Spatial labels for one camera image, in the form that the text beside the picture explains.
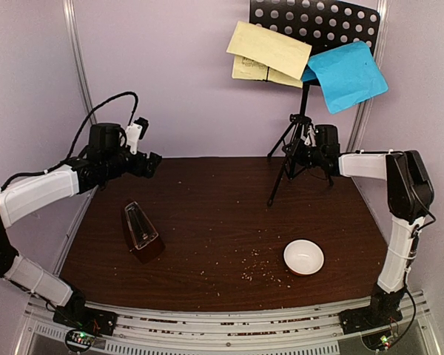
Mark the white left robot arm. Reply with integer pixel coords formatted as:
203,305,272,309
0,118,162,328

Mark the red wooden metronome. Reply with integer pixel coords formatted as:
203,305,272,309
121,199,165,264

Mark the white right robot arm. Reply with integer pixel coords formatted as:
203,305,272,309
279,121,434,327

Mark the white ceramic bowl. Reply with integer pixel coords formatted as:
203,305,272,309
283,240,325,276

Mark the yellow sheet music paper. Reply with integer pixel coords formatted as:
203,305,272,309
226,21,312,89

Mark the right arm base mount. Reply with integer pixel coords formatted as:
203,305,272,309
339,306,403,335

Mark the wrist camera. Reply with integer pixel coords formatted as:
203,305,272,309
125,117,149,155
303,124,317,147

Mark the right aluminium corner post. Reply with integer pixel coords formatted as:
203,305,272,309
346,1,392,152

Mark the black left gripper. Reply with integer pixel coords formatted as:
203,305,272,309
103,149,161,178

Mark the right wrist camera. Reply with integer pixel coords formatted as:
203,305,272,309
303,124,317,147

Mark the blue paper sheet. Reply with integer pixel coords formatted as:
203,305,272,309
301,41,371,114

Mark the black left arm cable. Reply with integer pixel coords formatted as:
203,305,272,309
0,91,140,197

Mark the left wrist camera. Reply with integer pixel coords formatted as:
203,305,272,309
125,117,149,155

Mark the clear plastic metronome cover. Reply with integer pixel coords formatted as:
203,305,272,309
123,200,159,250

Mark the left aluminium corner post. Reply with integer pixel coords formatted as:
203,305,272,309
63,0,94,113

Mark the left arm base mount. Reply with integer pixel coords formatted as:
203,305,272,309
53,307,118,336

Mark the black music stand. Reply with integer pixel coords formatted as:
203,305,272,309
249,1,377,206

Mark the aluminium corner post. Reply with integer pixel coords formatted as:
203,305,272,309
63,0,94,113
346,1,392,152

